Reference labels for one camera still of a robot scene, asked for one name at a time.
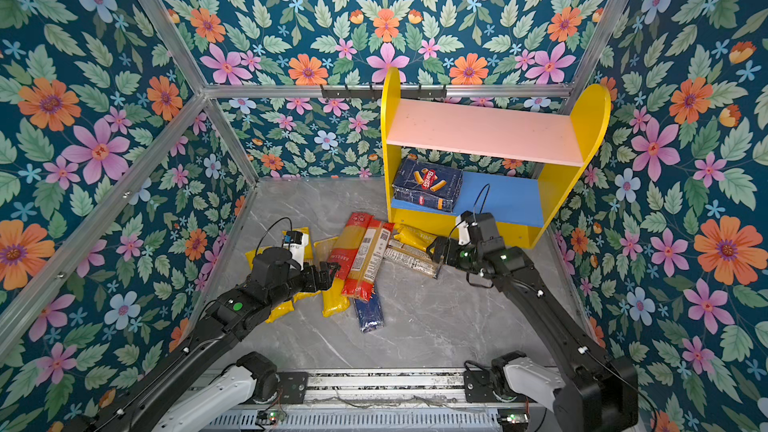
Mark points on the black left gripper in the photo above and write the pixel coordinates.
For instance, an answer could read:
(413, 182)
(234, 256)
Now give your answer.
(325, 282)

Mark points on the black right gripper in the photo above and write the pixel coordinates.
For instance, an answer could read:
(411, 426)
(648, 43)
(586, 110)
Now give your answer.
(440, 249)

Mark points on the red spaghetti bag white label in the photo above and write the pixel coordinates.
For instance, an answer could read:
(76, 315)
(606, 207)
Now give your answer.
(359, 283)

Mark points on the blue Barilla spaghetti box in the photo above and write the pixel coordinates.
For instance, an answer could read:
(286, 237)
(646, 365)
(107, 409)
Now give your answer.
(369, 313)

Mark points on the blue Barilla rigatoni box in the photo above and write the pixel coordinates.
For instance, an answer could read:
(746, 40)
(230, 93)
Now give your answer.
(428, 185)

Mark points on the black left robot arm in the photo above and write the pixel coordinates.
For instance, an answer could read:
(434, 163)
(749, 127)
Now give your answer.
(229, 319)

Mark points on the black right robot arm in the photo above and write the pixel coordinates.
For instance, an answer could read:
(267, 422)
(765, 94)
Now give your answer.
(586, 389)

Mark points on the yellow Pastatime bag near shelf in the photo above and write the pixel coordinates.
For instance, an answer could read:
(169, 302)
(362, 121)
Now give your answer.
(415, 238)

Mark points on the yellow pink blue shelf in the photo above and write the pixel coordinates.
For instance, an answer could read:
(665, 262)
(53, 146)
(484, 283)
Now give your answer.
(563, 145)

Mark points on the blue Ankara spaghetti bag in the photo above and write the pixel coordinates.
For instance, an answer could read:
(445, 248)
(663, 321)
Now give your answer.
(412, 258)

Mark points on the yellow-ended clear spaghetti bag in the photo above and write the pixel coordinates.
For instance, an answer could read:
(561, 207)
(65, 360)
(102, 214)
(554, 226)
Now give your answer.
(333, 301)

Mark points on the yellow Pastatime spaghetti bag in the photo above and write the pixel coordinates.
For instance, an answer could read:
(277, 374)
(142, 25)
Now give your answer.
(299, 293)

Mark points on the yellow spaghetti bag far left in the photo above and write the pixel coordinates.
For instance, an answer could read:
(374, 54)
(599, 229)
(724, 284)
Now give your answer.
(268, 280)

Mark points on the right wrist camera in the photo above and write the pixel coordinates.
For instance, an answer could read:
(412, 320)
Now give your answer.
(463, 234)

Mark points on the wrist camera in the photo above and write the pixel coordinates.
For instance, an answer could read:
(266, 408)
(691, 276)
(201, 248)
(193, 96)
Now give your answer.
(463, 234)
(296, 242)

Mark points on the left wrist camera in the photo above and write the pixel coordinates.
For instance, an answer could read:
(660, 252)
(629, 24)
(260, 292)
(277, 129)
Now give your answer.
(296, 242)

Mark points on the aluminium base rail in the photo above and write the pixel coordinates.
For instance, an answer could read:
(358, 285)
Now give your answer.
(387, 399)

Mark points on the black wall hook rail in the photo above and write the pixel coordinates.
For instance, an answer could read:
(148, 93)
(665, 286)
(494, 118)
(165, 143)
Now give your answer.
(412, 92)

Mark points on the aluminium frame post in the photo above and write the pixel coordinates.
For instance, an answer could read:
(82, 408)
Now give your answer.
(187, 65)

